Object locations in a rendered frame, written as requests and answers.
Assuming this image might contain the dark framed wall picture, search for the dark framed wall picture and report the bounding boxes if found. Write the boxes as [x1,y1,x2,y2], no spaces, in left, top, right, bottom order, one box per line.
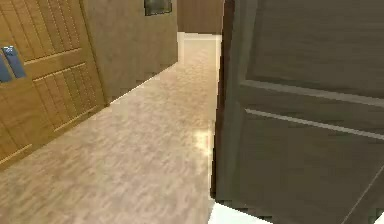
[143,0,173,17]

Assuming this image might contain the dark grey-brown room door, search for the dark grey-brown room door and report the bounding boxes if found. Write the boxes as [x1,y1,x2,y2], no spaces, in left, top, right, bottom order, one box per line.
[210,0,384,224]

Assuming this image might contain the light wooden panelled door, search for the light wooden panelled door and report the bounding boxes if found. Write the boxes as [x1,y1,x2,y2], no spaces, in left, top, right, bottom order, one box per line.
[0,0,108,172]

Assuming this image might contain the blue door handle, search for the blue door handle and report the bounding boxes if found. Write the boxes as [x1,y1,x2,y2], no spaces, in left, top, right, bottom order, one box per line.
[0,45,27,84]

